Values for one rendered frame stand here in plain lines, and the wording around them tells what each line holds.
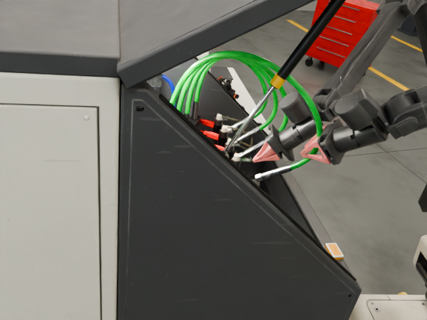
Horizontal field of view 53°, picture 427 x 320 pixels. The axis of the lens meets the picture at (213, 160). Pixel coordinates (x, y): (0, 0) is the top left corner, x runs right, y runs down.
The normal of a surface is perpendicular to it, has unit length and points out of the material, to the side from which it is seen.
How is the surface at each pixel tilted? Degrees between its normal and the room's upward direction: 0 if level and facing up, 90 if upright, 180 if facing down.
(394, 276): 0
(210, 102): 90
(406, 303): 0
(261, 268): 90
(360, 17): 90
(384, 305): 0
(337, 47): 90
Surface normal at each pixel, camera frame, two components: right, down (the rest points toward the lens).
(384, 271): 0.13, -0.84
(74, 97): 0.18, 0.54
